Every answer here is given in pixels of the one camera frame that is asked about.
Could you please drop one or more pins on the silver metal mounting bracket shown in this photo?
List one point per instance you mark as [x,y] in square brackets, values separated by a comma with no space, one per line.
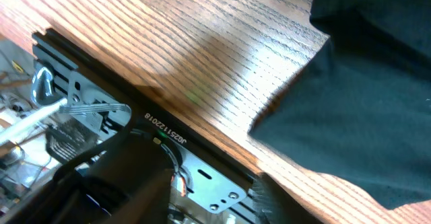
[205,185]

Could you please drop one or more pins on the black t-shirt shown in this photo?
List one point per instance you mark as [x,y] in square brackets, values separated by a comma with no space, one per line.
[360,108]

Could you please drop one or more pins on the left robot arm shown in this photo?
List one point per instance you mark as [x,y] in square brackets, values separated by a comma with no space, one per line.
[126,179]

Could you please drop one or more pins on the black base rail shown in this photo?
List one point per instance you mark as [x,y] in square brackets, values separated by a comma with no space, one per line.
[101,104]

